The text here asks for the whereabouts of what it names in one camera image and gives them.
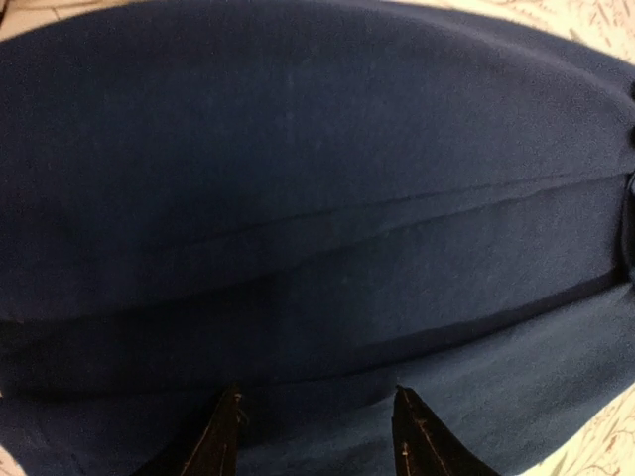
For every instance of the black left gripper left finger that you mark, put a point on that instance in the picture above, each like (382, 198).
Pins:
(208, 446)

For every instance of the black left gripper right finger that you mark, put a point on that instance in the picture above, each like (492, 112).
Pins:
(424, 445)

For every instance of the navy blue t-shirt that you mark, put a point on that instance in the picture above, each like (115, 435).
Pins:
(317, 223)

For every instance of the floral patterned table cloth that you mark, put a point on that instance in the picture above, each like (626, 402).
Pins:
(595, 436)

